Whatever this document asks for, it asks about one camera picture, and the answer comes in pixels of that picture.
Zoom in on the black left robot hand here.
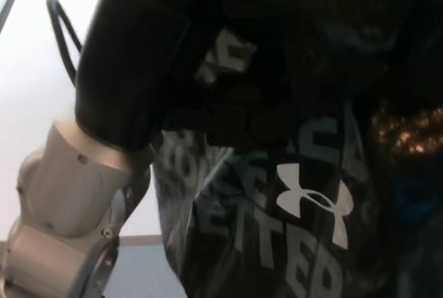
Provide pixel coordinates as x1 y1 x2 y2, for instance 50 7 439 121
74 0 301 152

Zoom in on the black Under Armour plastic bag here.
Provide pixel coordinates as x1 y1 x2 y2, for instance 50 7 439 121
148 0 443 298

